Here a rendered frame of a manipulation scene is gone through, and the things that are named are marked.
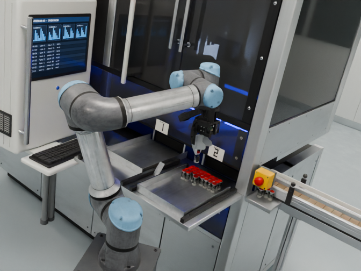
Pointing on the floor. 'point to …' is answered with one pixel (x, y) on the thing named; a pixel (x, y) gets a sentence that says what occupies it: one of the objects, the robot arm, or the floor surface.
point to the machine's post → (259, 127)
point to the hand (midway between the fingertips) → (196, 150)
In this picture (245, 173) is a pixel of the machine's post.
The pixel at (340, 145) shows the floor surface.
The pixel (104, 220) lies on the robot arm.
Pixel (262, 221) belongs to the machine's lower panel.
